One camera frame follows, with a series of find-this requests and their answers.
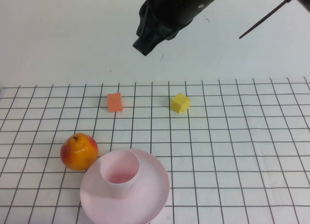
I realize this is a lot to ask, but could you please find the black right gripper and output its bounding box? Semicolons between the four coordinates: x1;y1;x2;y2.
132;0;195;56

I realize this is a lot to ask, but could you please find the pink plastic cup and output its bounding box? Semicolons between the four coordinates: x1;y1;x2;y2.
100;150;140;200

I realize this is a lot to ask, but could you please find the pink round plate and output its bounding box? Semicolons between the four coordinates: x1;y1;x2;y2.
80;147;171;224

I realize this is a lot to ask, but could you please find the yellow foam block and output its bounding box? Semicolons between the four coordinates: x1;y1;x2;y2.
171;93;191;114

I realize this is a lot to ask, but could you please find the orange foam block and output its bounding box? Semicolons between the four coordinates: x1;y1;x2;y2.
107;92;124;113

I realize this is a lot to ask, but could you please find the orange red toy pear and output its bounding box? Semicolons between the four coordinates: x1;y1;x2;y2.
60;132;99;172

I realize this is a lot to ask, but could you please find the white black grid tablecloth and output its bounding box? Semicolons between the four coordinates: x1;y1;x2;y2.
0;76;310;224

